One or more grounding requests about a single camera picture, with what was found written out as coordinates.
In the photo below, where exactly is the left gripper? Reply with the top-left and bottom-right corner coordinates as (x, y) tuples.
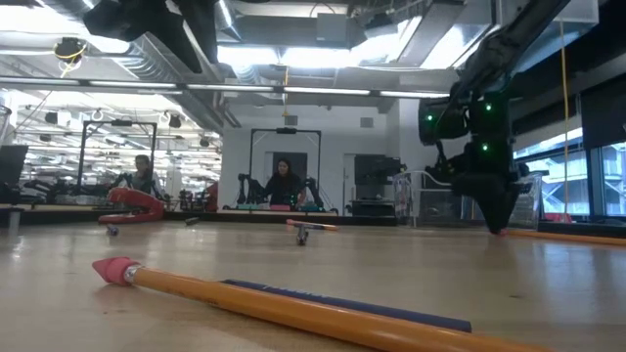
(164, 0), (221, 74)

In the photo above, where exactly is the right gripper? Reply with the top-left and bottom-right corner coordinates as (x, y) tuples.
(449, 149), (532, 235)

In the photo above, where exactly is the yellow pencil pink eraser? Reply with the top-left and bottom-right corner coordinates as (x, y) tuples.
(488, 228), (626, 247)
(91, 256), (559, 352)
(286, 218), (339, 232)

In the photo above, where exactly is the blue pen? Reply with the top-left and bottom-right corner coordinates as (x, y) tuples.
(220, 279), (473, 334)

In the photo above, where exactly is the low black box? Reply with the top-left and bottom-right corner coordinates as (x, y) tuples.
(348, 198), (397, 218)

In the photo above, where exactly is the black cabinet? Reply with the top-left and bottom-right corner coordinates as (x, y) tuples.
(353, 154), (408, 187)

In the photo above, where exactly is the grey ceiling unit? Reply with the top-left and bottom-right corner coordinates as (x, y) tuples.
(315, 12), (351, 43)

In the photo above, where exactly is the black window blind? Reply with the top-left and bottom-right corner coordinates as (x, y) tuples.
(579, 86), (626, 151)

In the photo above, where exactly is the long ceiling light bar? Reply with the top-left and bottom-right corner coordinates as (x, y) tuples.
(0, 75), (451, 102)

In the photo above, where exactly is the person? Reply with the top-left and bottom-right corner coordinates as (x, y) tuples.
(263, 156), (307, 209)
(110, 154), (165, 199)

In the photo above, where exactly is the dark red object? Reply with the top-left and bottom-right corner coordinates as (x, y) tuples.
(203, 181), (220, 212)

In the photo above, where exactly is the black monitor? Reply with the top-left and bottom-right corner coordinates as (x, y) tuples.
(0, 144), (29, 188)

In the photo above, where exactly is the round metal air duct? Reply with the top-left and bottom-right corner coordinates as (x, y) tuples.
(215, 0), (237, 31)

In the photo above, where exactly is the wire mesh basket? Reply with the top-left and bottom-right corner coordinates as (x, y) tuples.
(513, 171), (544, 230)

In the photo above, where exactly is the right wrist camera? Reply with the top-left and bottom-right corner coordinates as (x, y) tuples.
(424, 163), (459, 185)

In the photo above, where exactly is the black camera gantry frame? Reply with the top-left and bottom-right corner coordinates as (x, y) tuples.
(77, 119), (158, 197)
(248, 127), (324, 211)

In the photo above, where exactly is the black table frame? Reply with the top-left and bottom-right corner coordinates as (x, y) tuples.
(0, 207), (626, 240)

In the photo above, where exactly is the grey metal post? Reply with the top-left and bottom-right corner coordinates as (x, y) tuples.
(6, 206), (22, 235)

